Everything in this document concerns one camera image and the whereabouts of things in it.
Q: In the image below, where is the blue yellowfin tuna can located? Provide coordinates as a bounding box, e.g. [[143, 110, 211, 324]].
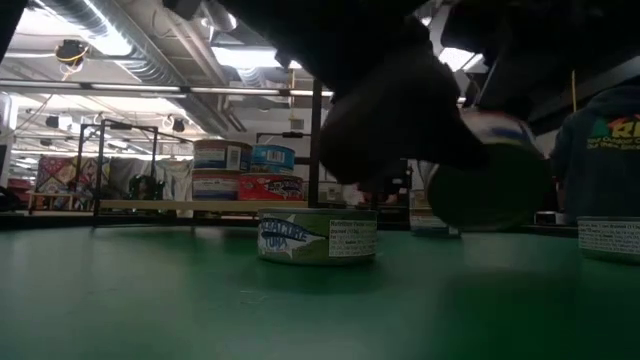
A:
[[249, 143, 297, 175]]

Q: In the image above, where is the red albacore tuna can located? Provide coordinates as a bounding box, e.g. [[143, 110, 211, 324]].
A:
[[238, 172, 305, 202]]

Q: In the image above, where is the person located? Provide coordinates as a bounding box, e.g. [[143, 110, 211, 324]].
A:
[[548, 84, 640, 224]]

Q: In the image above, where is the white hanging cloth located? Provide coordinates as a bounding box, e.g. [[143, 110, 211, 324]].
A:
[[108, 157, 194, 201]]

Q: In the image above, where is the black background machine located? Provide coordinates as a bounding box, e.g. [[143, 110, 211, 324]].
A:
[[127, 174, 166, 201]]

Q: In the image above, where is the long tube light fixture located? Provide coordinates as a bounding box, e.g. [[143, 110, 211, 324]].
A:
[[0, 79, 334, 99]]

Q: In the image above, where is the green table mat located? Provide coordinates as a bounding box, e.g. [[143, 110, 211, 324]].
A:
[[0, 227, 640, 360]]

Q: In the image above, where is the black background rack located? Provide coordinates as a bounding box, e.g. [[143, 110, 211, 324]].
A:
[[74, 119, 160, 221]]

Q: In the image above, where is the black yellow ceiling reel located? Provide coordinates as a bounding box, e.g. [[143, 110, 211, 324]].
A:
[[53, 38, 90, 69]]

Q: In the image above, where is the colourful patchwork quilt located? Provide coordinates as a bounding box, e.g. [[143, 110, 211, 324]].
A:
[[34, 155, 111, 197]]

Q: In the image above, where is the small wooden table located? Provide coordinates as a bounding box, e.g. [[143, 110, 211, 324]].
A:
[[27, 191, 76, 214]]

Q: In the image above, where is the round silver vertical duct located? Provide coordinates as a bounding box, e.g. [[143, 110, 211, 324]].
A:
[[199, 0, 239, 32]]

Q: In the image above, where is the silver ribbed ceiling duct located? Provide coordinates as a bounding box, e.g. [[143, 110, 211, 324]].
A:
[[29, 0, 174, 85]]

